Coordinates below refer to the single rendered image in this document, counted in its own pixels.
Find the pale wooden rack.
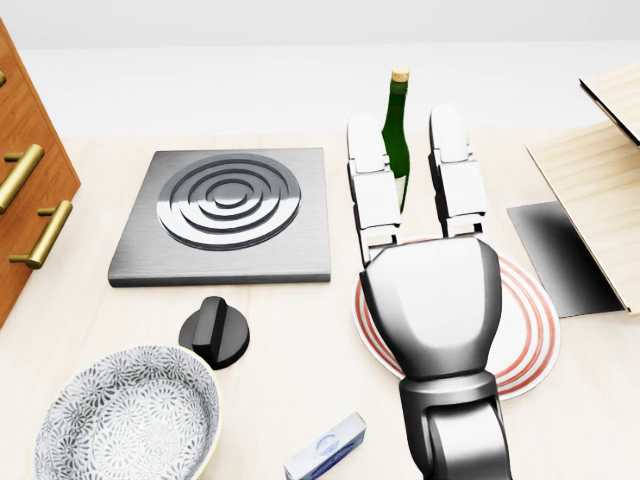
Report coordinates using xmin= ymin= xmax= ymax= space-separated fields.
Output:
xmin=505 ymin=61 xmax=640 ymax=320

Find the white plate with red rings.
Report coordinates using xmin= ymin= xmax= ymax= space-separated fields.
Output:
xmin=350 ymin=236 xmax=563 ymax=403

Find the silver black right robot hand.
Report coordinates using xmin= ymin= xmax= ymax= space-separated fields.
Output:
xmin=345 ymin=103 xmax=503 ymax=384

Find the round black stove knob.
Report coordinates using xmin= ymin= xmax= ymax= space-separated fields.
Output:
xmin=177 ymin=295 xmax=252 ymax=372

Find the blue and white box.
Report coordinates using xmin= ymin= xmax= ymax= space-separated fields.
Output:
xmin=282 ymin=411 xmax=368 ymax=480

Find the flat dark stove plate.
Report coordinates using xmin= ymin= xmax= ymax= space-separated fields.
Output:
xmin=107 ymin=147 xmax=333 ymax=289

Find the green glass bottle with cork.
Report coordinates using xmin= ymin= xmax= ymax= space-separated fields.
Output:
xmin=380 ymin=66 xmax=413 ymax=217

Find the grey floral patterned bowl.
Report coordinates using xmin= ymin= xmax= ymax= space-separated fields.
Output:
xmin=31 ymin=343 xmax=224 ymax=480

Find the wooden cabinet drawer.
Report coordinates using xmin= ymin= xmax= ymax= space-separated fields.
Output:
xmin=0 ymin=137 xmax=82 ymax=330
xmin=0 ymin=49 xmax=64 ymax=226

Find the wooden cabinet with drawers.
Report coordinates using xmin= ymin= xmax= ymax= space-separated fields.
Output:
xmin=0 ymin=17 xmax=82 ymax=330

